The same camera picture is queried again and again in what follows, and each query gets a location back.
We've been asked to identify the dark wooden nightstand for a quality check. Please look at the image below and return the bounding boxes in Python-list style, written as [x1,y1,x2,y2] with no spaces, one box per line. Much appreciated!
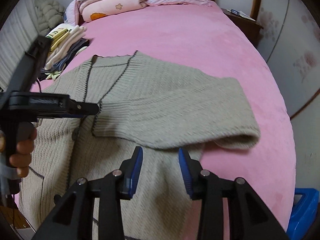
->
[222,9,263,47]

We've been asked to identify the beige knit cardigan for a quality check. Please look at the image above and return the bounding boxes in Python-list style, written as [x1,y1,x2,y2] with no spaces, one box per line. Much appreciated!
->
[20,52,260,239]

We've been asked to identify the stack of folded clothes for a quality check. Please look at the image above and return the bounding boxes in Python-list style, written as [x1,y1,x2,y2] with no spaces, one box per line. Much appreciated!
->
[38,23,89,81]

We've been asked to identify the blue plastic box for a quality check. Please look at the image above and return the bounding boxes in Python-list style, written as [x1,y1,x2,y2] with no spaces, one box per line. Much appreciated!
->
[286,188,319,239]

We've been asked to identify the pink bed sheet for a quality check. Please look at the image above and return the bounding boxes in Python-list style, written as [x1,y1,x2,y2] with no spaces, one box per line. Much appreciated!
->
[41,4,296,239]

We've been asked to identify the person's left hand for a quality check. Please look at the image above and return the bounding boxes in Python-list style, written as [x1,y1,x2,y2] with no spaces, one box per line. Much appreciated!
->
[9,122,37,179]

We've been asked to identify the papers on nightstand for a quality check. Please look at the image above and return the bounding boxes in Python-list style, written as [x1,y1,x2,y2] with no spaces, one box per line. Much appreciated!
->
[229,9,255,21]

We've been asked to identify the grey puffer jacket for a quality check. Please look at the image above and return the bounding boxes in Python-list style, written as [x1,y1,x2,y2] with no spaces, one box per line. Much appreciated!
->
[34,0,65,36]

